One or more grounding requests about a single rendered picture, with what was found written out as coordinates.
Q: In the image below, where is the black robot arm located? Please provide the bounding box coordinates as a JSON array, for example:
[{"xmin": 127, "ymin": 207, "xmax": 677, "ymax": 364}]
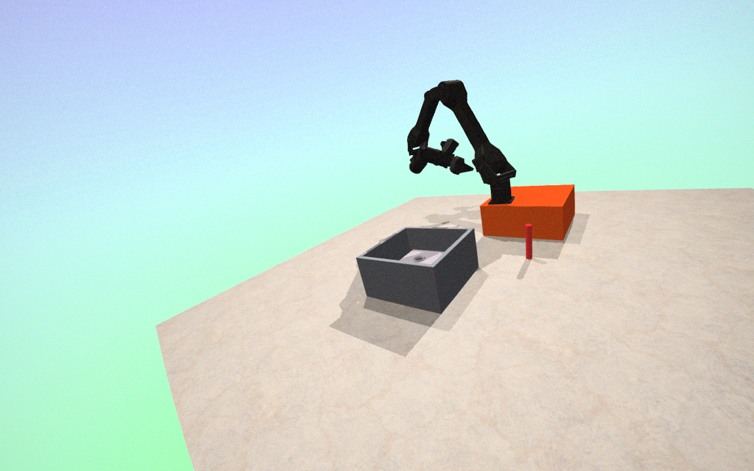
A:
[{"xmin": 407, "ymin": 80, "xmax": 517, "ymax": 205}]

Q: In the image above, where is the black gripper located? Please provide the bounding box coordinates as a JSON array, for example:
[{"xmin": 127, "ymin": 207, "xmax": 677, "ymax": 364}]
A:
[{"xmin": 432, "ymin": 149, "xmax": 474, "ymax": 175}]

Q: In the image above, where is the red peg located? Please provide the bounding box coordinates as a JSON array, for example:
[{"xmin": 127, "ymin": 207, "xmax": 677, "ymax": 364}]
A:
[{"xmin": 526, "ymin": 224, "xmax": 533, "ymax": 259}]

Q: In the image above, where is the white square plate with hole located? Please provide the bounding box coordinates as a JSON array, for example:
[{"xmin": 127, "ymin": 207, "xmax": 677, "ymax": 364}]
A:
[{"xmin": 400, "ymin": 250, "xmax": 444, "ymax": 264}]

